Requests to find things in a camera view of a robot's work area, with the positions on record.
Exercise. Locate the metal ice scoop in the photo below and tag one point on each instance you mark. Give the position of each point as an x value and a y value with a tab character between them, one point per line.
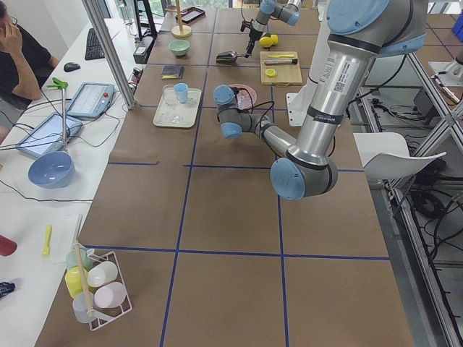
230	57

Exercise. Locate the white wire cup rack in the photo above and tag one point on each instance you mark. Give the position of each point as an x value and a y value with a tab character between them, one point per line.
96	285

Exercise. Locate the metal muddler rod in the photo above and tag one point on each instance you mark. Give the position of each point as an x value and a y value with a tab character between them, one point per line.
275	62

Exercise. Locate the green ceramic bowl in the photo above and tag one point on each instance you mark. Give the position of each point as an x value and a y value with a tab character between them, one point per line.
179	47

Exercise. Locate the pink bowl of ice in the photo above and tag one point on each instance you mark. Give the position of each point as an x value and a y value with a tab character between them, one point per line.
246	96

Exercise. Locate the cream plastic serving tray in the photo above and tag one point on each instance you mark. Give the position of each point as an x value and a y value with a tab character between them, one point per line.
187	111

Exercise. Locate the light blue plastic cup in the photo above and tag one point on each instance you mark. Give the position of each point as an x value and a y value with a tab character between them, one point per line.
181	91

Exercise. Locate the white chair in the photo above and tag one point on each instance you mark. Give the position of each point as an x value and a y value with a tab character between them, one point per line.
385	155

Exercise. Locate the yellow plastic knife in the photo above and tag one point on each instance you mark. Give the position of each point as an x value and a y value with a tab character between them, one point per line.
281	56

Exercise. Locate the aluminium frame post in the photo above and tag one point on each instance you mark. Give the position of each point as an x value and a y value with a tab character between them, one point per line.
96	18

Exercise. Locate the teach pendant tablet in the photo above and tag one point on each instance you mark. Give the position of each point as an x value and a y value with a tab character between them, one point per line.
45	138
91	100

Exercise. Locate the yellow plastic spoon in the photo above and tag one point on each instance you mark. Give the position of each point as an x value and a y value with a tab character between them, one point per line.
46	246

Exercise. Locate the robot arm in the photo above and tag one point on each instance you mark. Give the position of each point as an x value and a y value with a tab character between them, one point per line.
288	13
359	31

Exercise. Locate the black computer mouse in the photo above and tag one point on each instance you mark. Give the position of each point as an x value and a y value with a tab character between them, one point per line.
71	66

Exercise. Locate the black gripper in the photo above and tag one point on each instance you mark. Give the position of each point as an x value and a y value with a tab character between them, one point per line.
252	37

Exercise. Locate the grey folded cloth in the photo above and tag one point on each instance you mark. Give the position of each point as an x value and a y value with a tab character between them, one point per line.
172	72

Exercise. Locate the half lemon slice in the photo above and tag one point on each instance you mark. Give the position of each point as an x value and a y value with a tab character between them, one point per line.
271	72

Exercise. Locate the black keyboard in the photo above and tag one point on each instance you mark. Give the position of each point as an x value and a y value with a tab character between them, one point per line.
93	48

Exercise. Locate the wooden paper towel stand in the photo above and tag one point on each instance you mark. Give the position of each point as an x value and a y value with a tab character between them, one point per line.
180	30

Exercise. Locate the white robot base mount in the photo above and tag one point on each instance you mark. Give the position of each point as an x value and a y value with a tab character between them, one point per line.
296	105

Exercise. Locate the blue plastic bowl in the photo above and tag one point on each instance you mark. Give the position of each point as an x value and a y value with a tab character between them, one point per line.
52	170

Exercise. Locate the yellow lemon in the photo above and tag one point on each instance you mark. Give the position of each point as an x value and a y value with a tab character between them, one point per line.
274	39
266	42

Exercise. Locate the wooden cutting board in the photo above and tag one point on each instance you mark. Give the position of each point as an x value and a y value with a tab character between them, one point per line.
287	74

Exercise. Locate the seated person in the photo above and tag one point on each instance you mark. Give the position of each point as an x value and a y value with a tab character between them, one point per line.
25	63

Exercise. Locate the clear wine glass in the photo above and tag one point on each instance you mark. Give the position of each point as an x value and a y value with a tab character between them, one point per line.
171	101

